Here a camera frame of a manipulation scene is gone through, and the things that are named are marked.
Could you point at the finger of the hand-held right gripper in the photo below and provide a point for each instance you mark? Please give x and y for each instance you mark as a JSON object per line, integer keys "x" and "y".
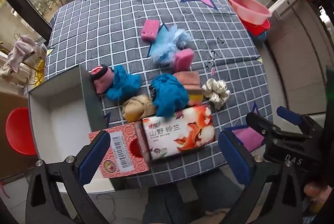
{"x": 261, "y": 123}
{"x": 288, "y": 114}

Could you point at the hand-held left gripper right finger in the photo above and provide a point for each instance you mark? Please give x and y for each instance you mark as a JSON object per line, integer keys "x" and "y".
{"x": 233, "y": 156}

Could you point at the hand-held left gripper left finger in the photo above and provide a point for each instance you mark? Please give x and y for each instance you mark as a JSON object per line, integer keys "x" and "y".
{"x": 95, "y": 156}

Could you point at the white cardboard box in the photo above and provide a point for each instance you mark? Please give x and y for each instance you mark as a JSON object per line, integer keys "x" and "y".
{"x": 62, "y": 119}

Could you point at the white dotted scrunchie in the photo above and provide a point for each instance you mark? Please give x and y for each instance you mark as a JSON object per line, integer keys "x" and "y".
{"x": 215, "y": 92}

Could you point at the beige cloth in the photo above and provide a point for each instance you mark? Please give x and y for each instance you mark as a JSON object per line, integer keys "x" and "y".
{"x": 135, "y": 108}

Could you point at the pink sock with navy cuff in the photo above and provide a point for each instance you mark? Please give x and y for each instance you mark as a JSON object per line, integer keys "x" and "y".
{"x": 101, "y": 80}

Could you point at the blue cloth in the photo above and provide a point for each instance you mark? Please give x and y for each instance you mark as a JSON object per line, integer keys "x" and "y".
{"x": 169, "y": 96}
{"x": 122, "y": 83}

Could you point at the pink brown yellow striped sock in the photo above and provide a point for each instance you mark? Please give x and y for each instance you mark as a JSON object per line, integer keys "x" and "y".
{"x": 190, "y": 83}

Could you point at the pink sponge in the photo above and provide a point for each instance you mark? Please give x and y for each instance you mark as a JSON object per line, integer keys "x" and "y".
{"x": 184, "y": 59}
{"x": 150, "y": 28}

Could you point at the light blue fluffy scrunchie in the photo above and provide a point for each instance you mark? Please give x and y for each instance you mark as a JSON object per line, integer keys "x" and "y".
{"x": 168, "y": 45}

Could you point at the person's right hand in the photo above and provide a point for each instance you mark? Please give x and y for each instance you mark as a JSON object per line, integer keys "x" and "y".
{"x": 314, "y": 192}

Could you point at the white orange floral packet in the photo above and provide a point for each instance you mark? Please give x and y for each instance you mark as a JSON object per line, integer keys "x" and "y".
{"x": 182, "y": 135}

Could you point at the person's leg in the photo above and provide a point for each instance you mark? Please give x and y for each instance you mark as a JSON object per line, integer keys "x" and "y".
{"x": 182, "y": 203}

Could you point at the large red plastic basin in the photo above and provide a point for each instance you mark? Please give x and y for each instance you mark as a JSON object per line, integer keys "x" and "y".
{"x": 19, "y": 131}

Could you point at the blue plastic basin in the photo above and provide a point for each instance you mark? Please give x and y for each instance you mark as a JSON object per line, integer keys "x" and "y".
{"x": 262, "y": 36}

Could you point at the small red plastic basin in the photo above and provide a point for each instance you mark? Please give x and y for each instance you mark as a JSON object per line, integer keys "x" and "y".
{"x": 257, "y": 28}

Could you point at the pink plastic basin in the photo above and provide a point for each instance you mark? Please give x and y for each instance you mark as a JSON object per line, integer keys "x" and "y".
{"x": 249, "y": 8}

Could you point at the grey checked star blanket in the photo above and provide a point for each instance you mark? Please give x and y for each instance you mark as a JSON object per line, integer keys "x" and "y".
{"x": 104, "y": 31}

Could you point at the pale pink hanging cloth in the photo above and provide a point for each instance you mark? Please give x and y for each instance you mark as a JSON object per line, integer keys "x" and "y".
{"x": 19, "y": 53}

